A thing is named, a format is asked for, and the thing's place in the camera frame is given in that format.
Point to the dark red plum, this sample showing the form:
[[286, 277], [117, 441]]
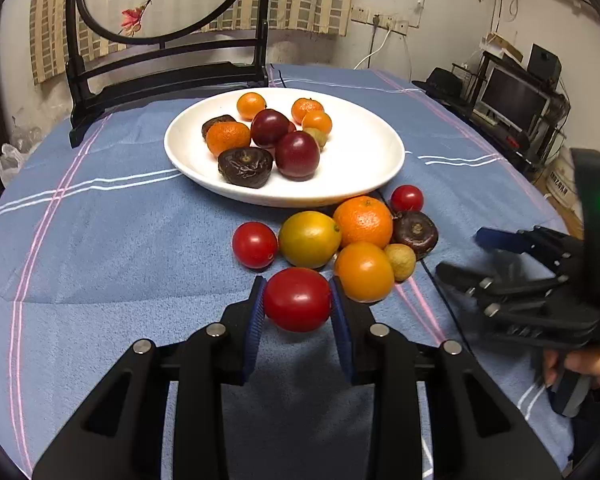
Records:
[[297, 155], [270, 127]]

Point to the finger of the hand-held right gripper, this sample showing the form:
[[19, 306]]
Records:
[[495, 239], [480, 280]]

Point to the black speaker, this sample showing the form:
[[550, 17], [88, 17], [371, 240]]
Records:
[[544, 62]]

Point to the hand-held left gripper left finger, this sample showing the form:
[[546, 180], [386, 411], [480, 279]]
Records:
[[255, 320]]

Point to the black hat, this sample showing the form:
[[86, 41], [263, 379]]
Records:
[[442, 84]]

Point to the white plastic bag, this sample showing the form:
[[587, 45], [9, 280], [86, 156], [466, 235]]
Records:
[[7, 162]]

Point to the blue striped tablecloth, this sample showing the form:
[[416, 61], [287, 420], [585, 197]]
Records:
[[130, 240]]

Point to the red cherry tomato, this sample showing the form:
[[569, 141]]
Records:
[[406, 198], [254, 245], [297, 299]]

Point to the smooth orange citrus fruit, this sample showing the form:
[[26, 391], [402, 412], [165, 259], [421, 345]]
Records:
[[251, 105], [363, 271], [318, 123]]

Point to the black monitor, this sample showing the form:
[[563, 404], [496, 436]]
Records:
[[515, 97]]

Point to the round embroidery screen black stand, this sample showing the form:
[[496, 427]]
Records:
[[180, 77]]

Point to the dark brown water chestnut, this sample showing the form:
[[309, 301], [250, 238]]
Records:
[[245, 166], [414, 233], [215, 122]]

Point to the beige checked curtain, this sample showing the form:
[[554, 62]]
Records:
[[300, 0]]

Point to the white wall socket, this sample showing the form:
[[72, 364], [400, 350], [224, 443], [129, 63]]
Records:
[[362, 13], [383, 22], [402, 26]]

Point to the white oval plate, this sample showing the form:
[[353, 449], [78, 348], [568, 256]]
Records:
[[360, 160]]

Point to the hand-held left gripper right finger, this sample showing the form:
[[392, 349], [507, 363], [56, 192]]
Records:
[[341, 320]]

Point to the black media stand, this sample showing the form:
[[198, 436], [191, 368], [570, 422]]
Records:
[[530, 145]]

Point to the tan longan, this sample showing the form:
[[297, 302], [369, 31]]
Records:
[[321, 138], [401, 261]]

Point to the orange mandarin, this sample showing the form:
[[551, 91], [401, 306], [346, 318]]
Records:
[[363, 221], [228, 138], [307, 108]]

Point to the cardboard box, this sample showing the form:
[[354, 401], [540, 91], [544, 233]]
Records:
[[562, 182]]

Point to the yellow citrus fruit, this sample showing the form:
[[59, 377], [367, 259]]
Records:
[[309, 238]]

